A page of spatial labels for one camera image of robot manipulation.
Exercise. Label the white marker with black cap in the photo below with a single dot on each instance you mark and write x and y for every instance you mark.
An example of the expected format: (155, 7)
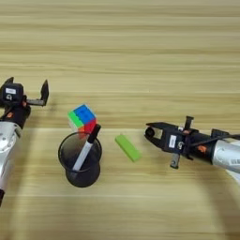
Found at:
(82, 156)

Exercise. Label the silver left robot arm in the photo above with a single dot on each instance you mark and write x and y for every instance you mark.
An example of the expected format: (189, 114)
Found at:
(7, 146)

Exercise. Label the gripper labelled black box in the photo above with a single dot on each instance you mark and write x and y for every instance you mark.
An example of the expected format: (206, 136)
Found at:
(17, 94)
(179, 137)

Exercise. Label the multicolour puzzle cube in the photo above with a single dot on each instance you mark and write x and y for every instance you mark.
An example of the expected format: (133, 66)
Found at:
(82, 115)

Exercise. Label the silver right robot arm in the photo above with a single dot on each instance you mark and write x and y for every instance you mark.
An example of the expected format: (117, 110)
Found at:
(228, 154)

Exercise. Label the left gripper labelled black box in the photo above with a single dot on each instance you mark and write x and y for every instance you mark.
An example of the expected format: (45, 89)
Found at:
(17, 94)

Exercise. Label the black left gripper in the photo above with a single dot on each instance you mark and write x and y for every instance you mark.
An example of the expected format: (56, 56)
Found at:
(17, 114)

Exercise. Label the right gripper labelled black box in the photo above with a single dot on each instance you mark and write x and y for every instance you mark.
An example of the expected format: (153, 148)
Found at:
(179, 137)

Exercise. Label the black mesh pen cup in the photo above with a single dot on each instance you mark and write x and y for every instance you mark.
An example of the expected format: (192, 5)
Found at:
(82, 178)

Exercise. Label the green rectangular block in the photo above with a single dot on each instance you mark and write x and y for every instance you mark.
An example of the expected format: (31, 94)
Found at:
(128, 148)

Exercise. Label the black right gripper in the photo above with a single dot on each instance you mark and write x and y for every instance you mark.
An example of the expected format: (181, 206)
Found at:
(197, 138)

